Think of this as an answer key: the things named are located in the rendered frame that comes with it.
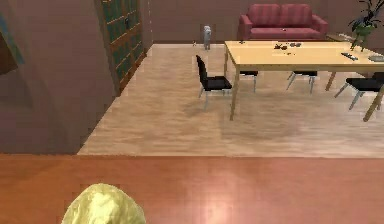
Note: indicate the black chair with grey legs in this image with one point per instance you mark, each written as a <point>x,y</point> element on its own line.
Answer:
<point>249,74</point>
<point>363,84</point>
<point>213,81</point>
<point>302,74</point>

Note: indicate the grey statue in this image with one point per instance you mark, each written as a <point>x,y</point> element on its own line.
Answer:
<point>207,36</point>

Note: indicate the brown door with green panes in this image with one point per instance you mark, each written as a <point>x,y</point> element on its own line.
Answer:
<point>121,36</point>

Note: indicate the dark brown food piece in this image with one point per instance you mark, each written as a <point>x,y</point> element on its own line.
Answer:
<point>280,47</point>

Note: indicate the light wooden dining table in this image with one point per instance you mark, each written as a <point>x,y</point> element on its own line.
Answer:
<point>293,55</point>

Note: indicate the red sofa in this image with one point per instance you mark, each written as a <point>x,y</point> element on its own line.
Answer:
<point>283,28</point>

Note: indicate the yellow-green round lump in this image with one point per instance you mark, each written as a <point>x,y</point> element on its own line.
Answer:
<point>103,206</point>

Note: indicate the brown side table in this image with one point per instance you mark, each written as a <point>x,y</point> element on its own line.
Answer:
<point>338,37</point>

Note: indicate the black remote control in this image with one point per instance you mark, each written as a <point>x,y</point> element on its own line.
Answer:
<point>349,56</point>

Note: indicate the grey dish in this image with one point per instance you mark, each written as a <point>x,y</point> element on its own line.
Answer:
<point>376,58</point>

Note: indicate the green house plant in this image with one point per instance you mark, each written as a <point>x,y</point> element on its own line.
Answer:
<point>365,25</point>

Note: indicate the framed picture with blue edge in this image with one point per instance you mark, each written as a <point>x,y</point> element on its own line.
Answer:
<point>10,43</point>

